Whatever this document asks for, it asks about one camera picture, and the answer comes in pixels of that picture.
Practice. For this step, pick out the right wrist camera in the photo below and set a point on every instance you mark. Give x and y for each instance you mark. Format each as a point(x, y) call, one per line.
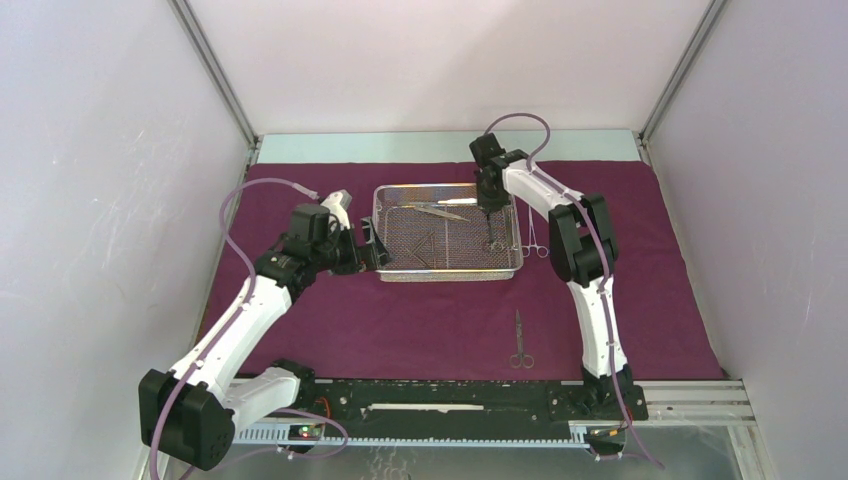
point(484, 148)

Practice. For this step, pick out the steel tweezers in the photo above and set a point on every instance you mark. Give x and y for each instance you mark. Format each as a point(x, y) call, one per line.
point(439, 213)
point(418, 251)

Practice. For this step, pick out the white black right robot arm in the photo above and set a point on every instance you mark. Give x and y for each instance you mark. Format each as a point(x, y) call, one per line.
point(582, 250)

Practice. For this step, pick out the grey cable duct strip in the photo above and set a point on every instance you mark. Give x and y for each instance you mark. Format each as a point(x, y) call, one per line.
point(275, 434)

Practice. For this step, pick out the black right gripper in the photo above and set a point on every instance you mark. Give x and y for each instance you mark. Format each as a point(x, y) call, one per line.
point(487, 204)

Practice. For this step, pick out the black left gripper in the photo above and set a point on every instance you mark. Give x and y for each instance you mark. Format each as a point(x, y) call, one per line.
point(354, 261)

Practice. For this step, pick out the maroon surgical wrap cloth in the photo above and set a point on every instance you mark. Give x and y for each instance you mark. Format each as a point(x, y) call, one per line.
point(361, 327)

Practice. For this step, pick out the left corner aluminium post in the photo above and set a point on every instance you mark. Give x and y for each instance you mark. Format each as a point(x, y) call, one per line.
point(197, 37)

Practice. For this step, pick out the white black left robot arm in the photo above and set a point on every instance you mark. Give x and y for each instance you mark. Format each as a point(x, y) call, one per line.
point(193, 411)

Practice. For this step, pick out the steel instrument tray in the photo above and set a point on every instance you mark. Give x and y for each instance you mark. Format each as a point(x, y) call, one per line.
point(460, 250)

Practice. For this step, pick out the corner aluminium post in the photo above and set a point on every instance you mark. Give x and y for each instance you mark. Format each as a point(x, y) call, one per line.
point(699, 38)
point(197, 37)

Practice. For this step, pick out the right corner aluminium post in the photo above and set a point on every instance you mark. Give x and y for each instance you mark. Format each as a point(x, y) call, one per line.
point(699, 38)

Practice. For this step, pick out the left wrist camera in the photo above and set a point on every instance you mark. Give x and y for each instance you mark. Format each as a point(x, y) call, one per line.
point(312, 223)

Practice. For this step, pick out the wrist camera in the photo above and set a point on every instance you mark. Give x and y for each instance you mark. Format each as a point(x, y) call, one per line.
point(312, 223)
point(484, 148)

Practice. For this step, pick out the aluminium frame rail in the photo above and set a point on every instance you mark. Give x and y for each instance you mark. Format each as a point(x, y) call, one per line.
point(712, 402)

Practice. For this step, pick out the steel forceps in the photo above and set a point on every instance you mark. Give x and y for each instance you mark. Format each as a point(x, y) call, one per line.
point(494, 245)
point(531, 245)
point(520, 359)

